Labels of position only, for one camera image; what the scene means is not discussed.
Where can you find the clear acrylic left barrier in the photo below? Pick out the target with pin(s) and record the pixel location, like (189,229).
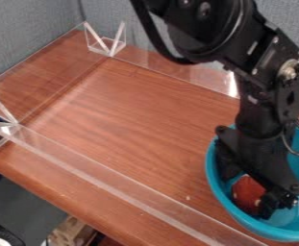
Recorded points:
(43,75)

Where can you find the clear acrylic back barrier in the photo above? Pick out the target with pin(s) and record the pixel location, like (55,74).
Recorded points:
(206,75)

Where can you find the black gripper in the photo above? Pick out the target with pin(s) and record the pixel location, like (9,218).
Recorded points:
(260,156)

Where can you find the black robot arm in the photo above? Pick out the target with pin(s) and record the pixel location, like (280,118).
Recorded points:
(194,31)

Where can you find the clear acrylic front barrier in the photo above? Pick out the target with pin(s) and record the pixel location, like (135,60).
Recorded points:
(133,213)

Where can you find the blue plastic bowl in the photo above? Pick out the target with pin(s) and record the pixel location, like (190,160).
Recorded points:
(282,226)

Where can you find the clear acrylic barrier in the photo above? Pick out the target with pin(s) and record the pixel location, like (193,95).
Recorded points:
(43,75)
(133,213)
(206,75)

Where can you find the red and white toy mushroom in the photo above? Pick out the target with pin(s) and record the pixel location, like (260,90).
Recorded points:
(246,192)

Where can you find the wooden block under table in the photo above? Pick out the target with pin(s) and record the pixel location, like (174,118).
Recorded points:
(71,233)

